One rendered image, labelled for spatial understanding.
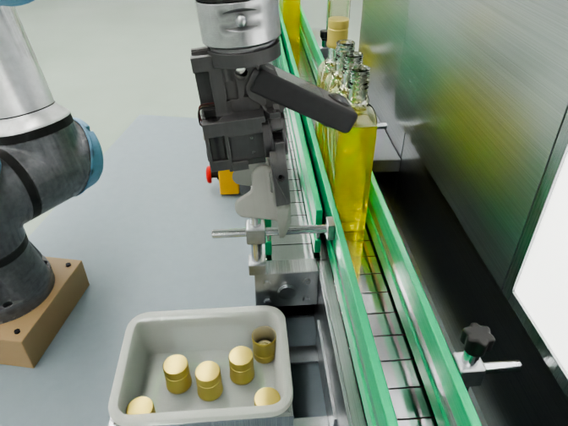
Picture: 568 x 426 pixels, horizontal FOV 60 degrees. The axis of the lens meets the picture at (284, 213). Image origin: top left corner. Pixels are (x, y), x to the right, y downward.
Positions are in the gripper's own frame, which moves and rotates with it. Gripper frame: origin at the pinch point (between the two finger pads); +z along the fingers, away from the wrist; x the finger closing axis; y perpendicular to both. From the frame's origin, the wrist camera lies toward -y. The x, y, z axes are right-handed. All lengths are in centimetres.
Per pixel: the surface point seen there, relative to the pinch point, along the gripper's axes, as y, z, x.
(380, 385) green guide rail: -6.0, 8.1, 19.5
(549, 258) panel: -23.3, -0.9, 15.5
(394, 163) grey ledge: -25.8, 16.8, -36.7
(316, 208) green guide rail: -5.4, 6.8, -9.9
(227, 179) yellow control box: 8, 21, -47
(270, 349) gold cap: 4.2, 22.9, 0.2
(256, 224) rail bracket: 3.4, 5.2, -6.0
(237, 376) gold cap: 9.1, 23.7, 3.3
